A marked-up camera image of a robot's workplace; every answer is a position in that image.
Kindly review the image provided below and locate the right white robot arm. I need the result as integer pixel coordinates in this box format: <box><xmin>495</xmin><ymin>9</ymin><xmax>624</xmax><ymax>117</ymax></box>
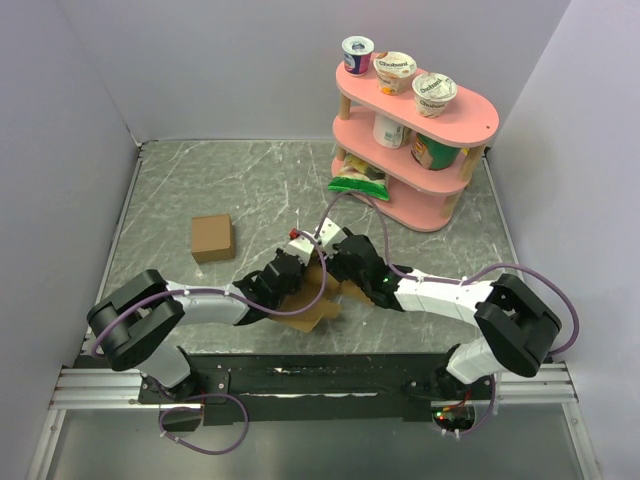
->
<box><xmin>327</xmin><ymin>234</ymin><xmax>562</xmax><ymax>399</ymax></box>

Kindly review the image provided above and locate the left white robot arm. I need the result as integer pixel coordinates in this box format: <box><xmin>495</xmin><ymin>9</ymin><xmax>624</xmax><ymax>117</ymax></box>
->
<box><xmin>87</xmin><ymin>247</ymin><xmax>312</xmax><ymax>402</ymax></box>

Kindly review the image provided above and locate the small folded cardboard box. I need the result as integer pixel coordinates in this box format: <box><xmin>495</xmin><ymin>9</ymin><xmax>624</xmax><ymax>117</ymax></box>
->
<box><xmin>191</xmin><ymin>213</ymin><xmax>236</xmax><ymax>264</ymax></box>

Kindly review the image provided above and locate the green snack bag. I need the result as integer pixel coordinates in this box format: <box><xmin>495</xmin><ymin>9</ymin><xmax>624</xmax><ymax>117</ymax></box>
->
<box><xmin>328</xmin><ymin>154</ymin><xmax>390</xmax><ymax>201</ymax></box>

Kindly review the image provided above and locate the pink three-tier shelf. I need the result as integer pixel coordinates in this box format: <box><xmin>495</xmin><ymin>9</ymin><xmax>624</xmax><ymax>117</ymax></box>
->
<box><xmin>331</xmin><ymin>64</ymin><xmax>500</xmax><ymax>232</ymax></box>

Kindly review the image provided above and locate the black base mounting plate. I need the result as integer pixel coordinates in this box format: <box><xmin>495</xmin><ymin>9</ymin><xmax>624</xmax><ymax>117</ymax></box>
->
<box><xmin>137</xmin><ymin>352</ymin><xmax>551</xmax><ymax>426</ymax></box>

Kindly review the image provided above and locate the green can middle shelf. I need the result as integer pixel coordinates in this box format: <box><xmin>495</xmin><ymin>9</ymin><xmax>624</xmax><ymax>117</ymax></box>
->
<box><xmin>411</xmin><ymin>133</ymin><xmax>461</xmax><ymax>171</ymax></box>

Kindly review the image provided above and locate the white container middle shelf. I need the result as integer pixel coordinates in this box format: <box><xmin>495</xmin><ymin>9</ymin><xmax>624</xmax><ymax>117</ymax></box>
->
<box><xmin>373</xmin><ymin>113</ymin><xmax>411</xmax><ymax>149</ymax></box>

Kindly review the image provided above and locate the Chobani white yogurt cup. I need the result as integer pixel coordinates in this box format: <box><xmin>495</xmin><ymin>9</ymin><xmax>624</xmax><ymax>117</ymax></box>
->
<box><xmin>412</xmin><ymin>72</ymin><xmax>458</xmax><ymax>118</ymax></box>

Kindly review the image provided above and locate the Chobani peach yogurt cup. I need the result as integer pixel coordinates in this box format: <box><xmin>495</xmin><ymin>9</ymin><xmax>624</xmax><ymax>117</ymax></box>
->
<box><xmin>373</xmin><ymin>51</ymin><xmax>417</xmax><ymax>96</ymax></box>

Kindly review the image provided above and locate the white blue yogurt cup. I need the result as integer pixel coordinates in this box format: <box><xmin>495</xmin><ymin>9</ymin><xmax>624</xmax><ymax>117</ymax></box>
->
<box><xmin>342</xmin><ymin>36</ymin><xmax>375</xmax><ymax>76</ymax></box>

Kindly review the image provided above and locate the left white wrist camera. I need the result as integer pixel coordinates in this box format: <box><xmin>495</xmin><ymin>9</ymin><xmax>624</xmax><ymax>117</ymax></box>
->
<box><xmin>284</xmin><ymin>228</ymin><xmax>321</xmax><ymax>265</ymax></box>

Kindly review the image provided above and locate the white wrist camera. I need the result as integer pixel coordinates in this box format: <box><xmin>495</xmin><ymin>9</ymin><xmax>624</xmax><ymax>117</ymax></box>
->
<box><xmin>316</xmin><ymin>218</ymin><xmax>347</xmax><ymax>256</ymax></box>
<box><xmin>284</xmin><ymin>228</ymin><xmax>321</xmax><ymax>265</ymax></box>

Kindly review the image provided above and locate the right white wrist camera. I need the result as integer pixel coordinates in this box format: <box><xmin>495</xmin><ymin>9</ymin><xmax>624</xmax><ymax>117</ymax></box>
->
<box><xmin>316</xmin><ymin>218</ymin><xmax>347</xmax><ymax>256</ymax></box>

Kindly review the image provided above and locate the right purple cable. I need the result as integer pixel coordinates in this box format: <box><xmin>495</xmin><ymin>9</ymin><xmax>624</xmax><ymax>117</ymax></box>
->
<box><xmin>317</xmin><ymin>192</ymin><xmax>581</xmax><ymax>436</ymax></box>

